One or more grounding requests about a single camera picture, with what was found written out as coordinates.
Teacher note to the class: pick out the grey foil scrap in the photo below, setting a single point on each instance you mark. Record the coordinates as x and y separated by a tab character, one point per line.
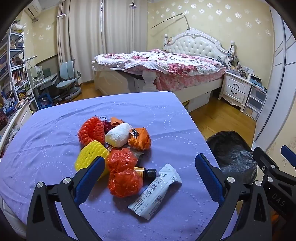
103	117

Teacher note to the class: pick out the blue plastic stool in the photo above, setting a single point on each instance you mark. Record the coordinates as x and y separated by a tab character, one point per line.
45	100

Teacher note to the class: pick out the white bed frame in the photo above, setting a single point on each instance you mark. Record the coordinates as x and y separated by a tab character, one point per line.
194	44

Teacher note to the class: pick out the orange foam fruit net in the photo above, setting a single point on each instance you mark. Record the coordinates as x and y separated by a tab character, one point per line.
91	131

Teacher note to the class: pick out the yellow foam fruit net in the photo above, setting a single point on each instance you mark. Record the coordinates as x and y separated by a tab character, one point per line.
89	154

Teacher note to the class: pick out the red plastic bag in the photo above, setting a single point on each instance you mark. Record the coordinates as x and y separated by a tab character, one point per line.
121	160
126	183

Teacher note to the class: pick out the trash bin with black bag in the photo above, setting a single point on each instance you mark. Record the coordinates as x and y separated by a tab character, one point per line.
231	153

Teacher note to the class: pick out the cluster of small toiletries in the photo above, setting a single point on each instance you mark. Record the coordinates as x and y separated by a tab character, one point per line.
237	66

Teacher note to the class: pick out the purple tablecloth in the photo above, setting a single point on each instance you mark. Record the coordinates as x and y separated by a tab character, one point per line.
150	111

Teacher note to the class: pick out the white bookshelf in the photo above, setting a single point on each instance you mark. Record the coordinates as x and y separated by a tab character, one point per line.
16	69

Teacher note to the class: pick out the stack of books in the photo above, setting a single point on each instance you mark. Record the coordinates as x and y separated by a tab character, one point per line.
257	82

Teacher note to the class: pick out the thin metal rod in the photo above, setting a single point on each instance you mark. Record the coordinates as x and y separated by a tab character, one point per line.
171	19

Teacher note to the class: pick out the white air conditioner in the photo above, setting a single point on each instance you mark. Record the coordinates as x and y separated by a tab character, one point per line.
33	8

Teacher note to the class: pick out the white printed sachet packet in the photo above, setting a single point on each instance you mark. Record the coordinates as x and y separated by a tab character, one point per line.
157	192

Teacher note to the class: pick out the plain orange paper wrapper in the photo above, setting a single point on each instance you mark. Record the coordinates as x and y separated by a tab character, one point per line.
115	121

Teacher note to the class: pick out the amber bottle with black cap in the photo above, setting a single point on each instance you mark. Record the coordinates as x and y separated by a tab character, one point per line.
149	173

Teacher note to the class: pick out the white paper wad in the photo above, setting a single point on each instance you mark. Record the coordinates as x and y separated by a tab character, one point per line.
118	135

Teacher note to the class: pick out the pale blue desk chair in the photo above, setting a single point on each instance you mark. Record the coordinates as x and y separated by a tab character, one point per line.
68	81

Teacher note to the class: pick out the grey study desk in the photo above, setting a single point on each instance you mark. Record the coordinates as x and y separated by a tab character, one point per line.
46	81

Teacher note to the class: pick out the white storage box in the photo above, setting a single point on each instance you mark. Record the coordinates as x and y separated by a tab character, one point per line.
198	102

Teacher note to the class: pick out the white nightstand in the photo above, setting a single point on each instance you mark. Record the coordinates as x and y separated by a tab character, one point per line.
234	85

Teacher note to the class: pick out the dark red wrapper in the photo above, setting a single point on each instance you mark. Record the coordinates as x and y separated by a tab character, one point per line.
106	126

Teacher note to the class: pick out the white sliding door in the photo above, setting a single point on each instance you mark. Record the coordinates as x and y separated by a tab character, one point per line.
277	69

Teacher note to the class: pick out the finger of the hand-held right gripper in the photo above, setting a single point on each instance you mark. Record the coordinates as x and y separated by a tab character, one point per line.
288	153
266	161

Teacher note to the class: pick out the orange printed snack wrapper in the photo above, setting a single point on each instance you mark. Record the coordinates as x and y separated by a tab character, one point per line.
142	139

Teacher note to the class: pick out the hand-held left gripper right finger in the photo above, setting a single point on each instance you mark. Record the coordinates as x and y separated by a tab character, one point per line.
208	178

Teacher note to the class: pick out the white low cabinet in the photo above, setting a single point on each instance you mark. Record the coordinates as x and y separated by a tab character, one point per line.
18	120

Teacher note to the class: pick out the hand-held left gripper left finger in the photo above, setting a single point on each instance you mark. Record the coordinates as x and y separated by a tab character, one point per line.
89	183

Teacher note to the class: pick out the pink floral quilt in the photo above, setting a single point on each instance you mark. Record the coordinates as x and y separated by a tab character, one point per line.
180	62

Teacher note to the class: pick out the clear plastic drawer unit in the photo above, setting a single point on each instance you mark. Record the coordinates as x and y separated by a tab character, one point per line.
254	102

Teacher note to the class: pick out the dark red fluffy bundle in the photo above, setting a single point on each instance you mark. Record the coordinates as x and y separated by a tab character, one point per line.
2	119

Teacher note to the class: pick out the beige curtains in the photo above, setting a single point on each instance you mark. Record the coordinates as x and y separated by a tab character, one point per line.
87	34

